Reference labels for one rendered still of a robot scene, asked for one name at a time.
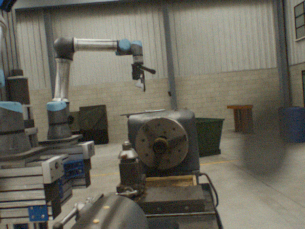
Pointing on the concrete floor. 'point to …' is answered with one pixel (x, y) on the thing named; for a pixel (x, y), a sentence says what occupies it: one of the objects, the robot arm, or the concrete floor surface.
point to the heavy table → (243, 118)
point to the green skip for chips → (208, 135)
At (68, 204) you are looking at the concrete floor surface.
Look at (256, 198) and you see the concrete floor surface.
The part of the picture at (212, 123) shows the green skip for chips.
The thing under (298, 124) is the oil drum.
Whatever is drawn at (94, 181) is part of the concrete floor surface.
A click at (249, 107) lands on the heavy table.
